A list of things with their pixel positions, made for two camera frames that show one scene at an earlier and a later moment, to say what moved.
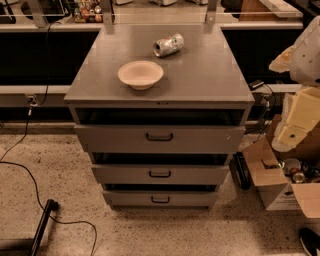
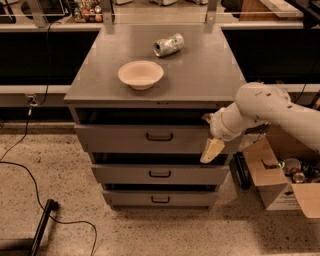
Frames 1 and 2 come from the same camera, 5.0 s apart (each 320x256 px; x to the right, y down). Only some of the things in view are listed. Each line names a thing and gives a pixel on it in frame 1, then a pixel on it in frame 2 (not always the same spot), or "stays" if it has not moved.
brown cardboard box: [287, 180] stays
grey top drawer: [159, 139] stays
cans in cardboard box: [299, 172] stays
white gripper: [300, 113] to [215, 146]
